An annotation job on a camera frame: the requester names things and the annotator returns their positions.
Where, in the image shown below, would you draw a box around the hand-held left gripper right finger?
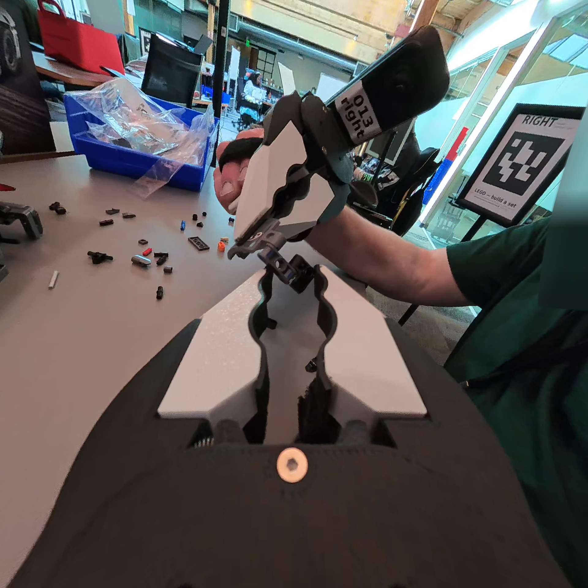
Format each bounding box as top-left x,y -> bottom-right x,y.
316,264 -> 429,439

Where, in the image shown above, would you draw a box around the red bag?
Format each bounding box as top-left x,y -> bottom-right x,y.
37,0 -> 126,76

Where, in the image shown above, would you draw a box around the person's right forearm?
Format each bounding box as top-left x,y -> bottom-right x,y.
299,204 -> 470,307

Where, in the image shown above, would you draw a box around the wooden-edged office desk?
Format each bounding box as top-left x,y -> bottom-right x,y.
30,43 -> 120,90

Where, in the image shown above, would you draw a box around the blue plastic bin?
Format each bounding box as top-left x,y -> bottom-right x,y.
63,89 -> 220,193

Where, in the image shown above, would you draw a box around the grey toy brick car model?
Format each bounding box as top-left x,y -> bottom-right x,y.
0,183 -> 44,282

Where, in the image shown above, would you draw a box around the person's right hand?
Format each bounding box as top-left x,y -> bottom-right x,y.
213,129 -> 266,216

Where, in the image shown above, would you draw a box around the whiteboard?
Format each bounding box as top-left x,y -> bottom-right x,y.
315,73 -> 350,104

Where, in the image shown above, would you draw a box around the black shoulder strap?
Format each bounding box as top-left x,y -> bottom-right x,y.
464,322 -> 588,391

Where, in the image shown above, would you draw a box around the white poster board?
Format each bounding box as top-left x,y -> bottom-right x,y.
277,61 -> 297,96

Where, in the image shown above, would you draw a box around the scattered small black toy bricks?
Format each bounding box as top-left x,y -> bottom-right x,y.
48,201 -> 235,301

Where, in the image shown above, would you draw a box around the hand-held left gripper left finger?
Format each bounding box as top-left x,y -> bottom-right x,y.
157,267 -> 273,439

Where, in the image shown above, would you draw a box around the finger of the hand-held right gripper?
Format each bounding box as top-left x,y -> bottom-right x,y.
275,175 -> 337,236
233,121 -> 308,245

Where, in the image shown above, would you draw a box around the small toy brick beam subassembly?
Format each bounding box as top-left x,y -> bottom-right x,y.
257,230 -> 318,295

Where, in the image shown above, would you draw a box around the person's green shirt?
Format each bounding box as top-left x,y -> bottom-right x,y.
443,216 -> 588,588

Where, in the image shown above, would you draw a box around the toy car set box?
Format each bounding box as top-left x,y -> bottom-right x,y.
0,0 -> 57,154

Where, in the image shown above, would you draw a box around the black framed marker sign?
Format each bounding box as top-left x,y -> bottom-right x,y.
397,103 -> 586,328

